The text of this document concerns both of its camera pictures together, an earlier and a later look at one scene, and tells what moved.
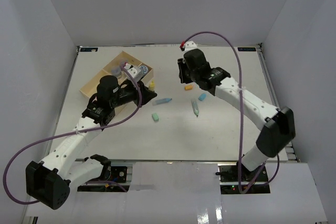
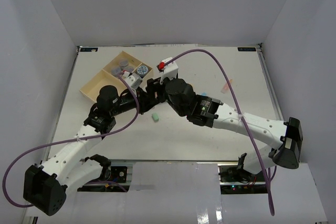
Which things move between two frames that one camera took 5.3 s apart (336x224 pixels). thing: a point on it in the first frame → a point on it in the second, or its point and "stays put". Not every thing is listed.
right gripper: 182,65 → 152,87
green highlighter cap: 155,117 stays put
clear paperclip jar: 123,61 stays put
